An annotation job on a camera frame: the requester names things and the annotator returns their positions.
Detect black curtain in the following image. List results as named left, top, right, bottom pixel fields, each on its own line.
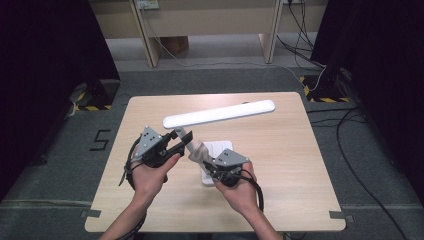
left=310, top=0, right=424, bottom=204
left=0, top=0, right=122, bottom=201

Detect person's left hand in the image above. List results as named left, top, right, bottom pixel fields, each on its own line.
left=132, top=154, right=183, bottom=203

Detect brown cardboard box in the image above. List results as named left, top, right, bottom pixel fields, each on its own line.
left=159, top=35, right=190, bottom=56

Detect white desk lamp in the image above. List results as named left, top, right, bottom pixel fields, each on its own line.
left=162, top=99, right=277, bottom=187

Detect beige cloth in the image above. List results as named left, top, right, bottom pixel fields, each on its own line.
left=188, top=139, right=214, bottom=165

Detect black floor cable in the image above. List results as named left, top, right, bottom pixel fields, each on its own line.
left=335, top=106, right=409, bottom=240

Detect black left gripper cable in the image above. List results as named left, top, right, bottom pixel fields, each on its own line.
left=116, top=136, right=148, bottom=240

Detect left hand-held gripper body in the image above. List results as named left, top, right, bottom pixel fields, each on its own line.
left=134, top=125, right=185, bottom=169

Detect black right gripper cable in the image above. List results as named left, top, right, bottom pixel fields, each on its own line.
left=239, top=168, right=265, bottom=213

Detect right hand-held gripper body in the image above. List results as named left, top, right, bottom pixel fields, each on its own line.
left=209, top=148, right=250, bottom=188

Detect white power strip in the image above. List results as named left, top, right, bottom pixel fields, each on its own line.
left=135, top=0, right=160, bottom=10

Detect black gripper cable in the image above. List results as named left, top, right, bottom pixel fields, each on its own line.
left=116, top=136, right=148, bottom=240
left=239, top=168, right=265, bottom=213

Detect black stand base striped tape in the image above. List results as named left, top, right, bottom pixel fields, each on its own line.
left=299, top=74, right=351, bottom=104
left=69, top=78, right=122, bottom=113

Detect person's right hand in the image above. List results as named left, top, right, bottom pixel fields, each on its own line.
left=213, top=162, right=259, bottom=216

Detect beige wooden desk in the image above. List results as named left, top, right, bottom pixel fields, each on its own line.
left=89, top=0, right=329, bottom=69

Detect grey tape strip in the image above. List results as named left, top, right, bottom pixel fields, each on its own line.
left=329, top=210, right=355, bottom=224
left=80, top=209, right=102, bottom=219

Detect black hanging cables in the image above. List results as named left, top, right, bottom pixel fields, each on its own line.
left=276, top=0, right=327, bottom=69

